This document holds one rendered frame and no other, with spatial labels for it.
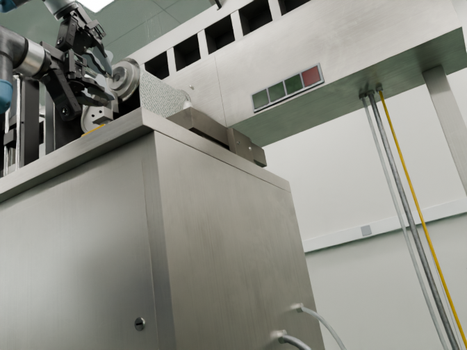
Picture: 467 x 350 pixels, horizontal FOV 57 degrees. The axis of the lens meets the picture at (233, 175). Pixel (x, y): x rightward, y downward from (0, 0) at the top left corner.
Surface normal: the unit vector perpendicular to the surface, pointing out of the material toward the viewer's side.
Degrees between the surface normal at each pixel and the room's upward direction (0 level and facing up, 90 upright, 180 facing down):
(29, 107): 90
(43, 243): 90
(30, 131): 90
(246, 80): 90
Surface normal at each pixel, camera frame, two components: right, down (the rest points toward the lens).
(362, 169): -0.52, -0.22
